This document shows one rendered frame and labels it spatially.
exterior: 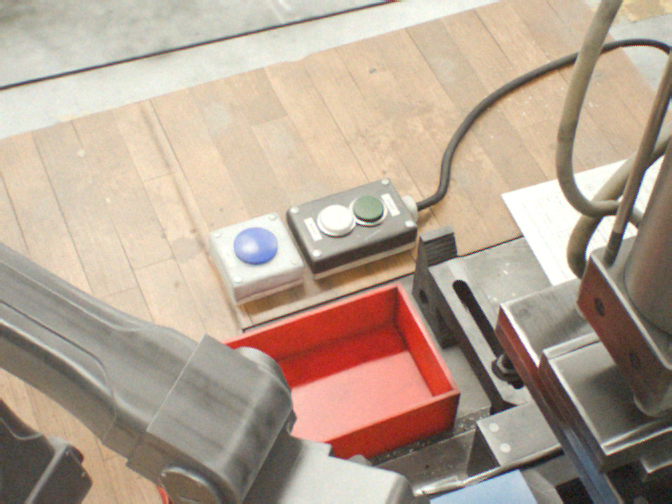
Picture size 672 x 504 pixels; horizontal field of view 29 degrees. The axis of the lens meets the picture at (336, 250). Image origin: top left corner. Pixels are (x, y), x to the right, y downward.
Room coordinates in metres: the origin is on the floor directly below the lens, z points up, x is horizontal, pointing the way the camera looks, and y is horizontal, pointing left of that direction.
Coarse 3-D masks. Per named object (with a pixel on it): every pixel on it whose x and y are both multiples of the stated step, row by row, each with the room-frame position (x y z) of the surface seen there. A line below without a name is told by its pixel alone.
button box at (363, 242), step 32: (448, 160) 0.84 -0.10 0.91; (352, 192) 0.77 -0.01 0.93; (384, 192) 0.78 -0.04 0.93; (288, 224) 0.74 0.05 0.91; (320, 224) 0.73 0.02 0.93; (352, 224) 0.73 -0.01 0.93; (384, 224) 0.74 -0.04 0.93; (416, 224) 0.74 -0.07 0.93; (320, 256) 0.70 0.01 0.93; (352, 256) 0.71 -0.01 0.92; (384, 256) 0.72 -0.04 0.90
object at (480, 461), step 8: (480, 440) 0.50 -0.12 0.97; (472, 448) 0.50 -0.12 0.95; (480, 448) 0.49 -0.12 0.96; (472, 456) 0.50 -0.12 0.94; (480, 456) 0.49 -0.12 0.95; (488, 456) 0.48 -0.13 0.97; (472, 464) 0.50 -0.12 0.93; (480, 464) 0.49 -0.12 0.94; (488, 464) 0.48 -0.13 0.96; (472, 472) 0.50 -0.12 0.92; (480, 472) 0.49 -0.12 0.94; (568, 488) 0.46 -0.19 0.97; (576, 488) 0.46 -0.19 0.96; (584, 488) 0.46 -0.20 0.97; (560, 496) 0.46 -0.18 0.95; (568, 496) 0.47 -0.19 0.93; (576, 496) 0.47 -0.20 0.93; (584, 496) 0.46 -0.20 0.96
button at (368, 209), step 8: (360, 200) 0.76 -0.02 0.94; (368, 200) 0.76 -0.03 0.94; (376, 200) 0.76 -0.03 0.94; (352, 208) 0.75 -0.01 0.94; (360, 208) 0.75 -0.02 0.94; (368, 208) 0.75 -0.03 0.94; (376, 208) 0.75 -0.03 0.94; (384, 208) 0.75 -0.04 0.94; (360, 216) 0.74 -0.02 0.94; (368, 216) 0.74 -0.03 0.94; (376, 216) 0.74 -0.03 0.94
